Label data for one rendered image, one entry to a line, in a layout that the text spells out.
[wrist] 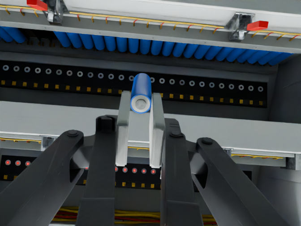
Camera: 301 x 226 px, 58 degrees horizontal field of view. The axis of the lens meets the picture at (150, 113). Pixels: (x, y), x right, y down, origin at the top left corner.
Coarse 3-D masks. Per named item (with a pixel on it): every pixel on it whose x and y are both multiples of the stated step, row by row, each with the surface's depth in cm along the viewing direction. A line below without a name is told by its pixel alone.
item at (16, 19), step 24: (0, 24) 41; (24, 24) 40; (48, 24) 40; (72, 24) 41; (96, 24) 41; (120, 24) 41; (144, 24) 41; (192, 24) 40; (264, 48) 43; (288, 48) 43
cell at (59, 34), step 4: (56, 32) 43; (60, 32) 44; (64, 32) 45; (56, 36) 46; (60, 36) 45; (64, 36) 46; (60, 40) 47; (64, 40) 47; (68, 40) 48; (64, 44) 48; (68, 44) 49
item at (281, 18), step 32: (0, 0) 39; (64, 0) 38; (96, 0) 37; (128, 0) 37; (160, 0) 36; (192, 0) 36; (224, 0) 37; (256, 0) 37; (288, 0) 38; (64, 64) 53; (96, 64) 54; (128, 64) 54; (288, 64) 54
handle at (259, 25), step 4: (248, 24) 35; (252, 24) 34; (256, 24) 32; (260, 24) 32; (264, 24) 32; (240, 28) 38; (244, 28) 36; (248, 28) 35; (252, 28) 34; (256, 28) 33; (260, 28) 33; (264, 28) 32; (240, 32) 39; (240, 36) 38; (244, 36) 39
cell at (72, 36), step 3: (66, 33) 44; (69, 33) 44; (72, 33) 44; (75, 33) 44; (69, 36) 45; (72, 36) 45; (75, 36) 45; (78, 36) 46; (72, 39) 46; (75, 39) 46; (78, 39) 47; (81, 39) 48; (72, 42) 47; (75, 42) 47; (78, 42) 48; (81, 42) 49; (75, 45) 48; (78, 45) 49; (81, 45) 49
